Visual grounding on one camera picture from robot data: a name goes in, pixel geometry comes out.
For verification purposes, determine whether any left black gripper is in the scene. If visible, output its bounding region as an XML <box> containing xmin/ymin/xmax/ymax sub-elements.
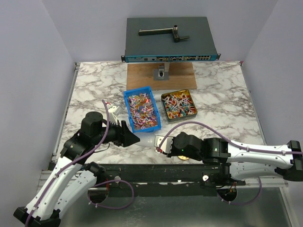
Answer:
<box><xmin>94</xmin><ymin>118</ymin><xmax>141</xmax><ymax>147</ymax></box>

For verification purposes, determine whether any gold jar lid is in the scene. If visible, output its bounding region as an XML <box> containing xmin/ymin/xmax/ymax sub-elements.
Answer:
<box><xmin>178</xmin><ymin>156</ymin><xmax>190</xmax><ymax>161</ymax></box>

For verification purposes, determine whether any blue plastic candy bin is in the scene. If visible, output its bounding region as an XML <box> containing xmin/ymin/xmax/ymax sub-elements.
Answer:
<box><xmin>124</xmin><ymin>86</ymin><xmax>161</xmax><ymax>133</ymax></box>

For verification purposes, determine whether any square tin of lollipops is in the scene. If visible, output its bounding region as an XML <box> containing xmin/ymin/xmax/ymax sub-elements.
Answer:
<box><xmin>160</xmin><ymin>89</ymin><xmax>198</xmax><ymax>123</ymax></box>

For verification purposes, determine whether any clear plastic scoop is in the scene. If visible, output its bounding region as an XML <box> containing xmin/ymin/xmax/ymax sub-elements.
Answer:
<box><xmin>154</xmin><ymin>135</ymin><xmax>164</xmax><ymax>148</ymax></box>

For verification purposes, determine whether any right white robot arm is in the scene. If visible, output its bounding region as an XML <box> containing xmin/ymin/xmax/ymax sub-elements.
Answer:
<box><xmin>161</xmin><ymin>132</ymin><xmax>303</xmax><ymax>185</ymax></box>

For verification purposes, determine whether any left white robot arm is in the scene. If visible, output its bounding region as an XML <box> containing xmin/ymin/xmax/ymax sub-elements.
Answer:
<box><xmin>13</xmin><ymin>112</ymin><xmax>140</xmax><ymax>227</ymax></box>

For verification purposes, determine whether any grey metal stand base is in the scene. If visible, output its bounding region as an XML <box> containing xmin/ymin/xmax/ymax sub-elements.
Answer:
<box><xmin>153</xmin><ymin>62</ymin><xmax>169</xmax><ymax>81</ymax></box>

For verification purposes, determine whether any wooden board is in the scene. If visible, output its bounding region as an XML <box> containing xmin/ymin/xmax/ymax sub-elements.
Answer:
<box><xmin>126</xmin><ymin>62</ymin><xmax>197</xmax><ymax>90</ymax></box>

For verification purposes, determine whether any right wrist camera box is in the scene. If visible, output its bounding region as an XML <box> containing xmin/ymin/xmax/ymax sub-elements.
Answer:
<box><xmin>156</xmin><ymin>137</ymin><xmax>173</xmax><ymax>155</ymax></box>

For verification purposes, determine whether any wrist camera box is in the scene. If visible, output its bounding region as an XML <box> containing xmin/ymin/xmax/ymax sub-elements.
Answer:
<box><xmin>108</xmin><ymin>105</ymin><xmax>122</xmax><ymax>124</ymax></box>
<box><xmin>156</xmin><ymin>137</ymin><xmax>173</xmax><ymax>155</ymax></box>

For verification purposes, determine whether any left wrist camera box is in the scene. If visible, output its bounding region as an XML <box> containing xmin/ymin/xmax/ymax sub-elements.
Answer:
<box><xmin>108</xmin><ymin>105</ymin><xmax>122</xmax><ymax>124</ymax></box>

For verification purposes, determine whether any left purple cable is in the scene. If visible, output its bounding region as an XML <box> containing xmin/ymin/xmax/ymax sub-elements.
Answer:
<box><xmin>23</xmin><ymin>99</ymin><xmax>134</xmax><ymax>227</ymax></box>

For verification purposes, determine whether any purple cable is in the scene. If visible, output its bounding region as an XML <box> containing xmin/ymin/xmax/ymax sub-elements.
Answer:
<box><xmin>157</xmin><ymin>121</ymin><xmax>303</xmax><ymax>206</ymax></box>
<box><xmin>23</xmin><ymin>99</ymin><xmax>134</xmax><ymax>227</ymax></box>

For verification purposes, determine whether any black front mounting rail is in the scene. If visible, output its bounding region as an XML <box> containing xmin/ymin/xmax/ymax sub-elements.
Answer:
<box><xmin>48</xmin><ymin>163</ymin><xmax>261</xmax><ymax>198</ymax></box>

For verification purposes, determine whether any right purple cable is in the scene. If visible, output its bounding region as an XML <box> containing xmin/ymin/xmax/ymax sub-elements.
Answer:
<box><xmin>157</xmin><ymin>121</ymin><xmax>303</xmax><ymax>206</ymax></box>

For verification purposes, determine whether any grey network switch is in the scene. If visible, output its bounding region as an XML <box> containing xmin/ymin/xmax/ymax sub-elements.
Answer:
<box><xmin>121</xmin><ymin>17</ymin><xmax>221</xmax><ymax>63</ymax></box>

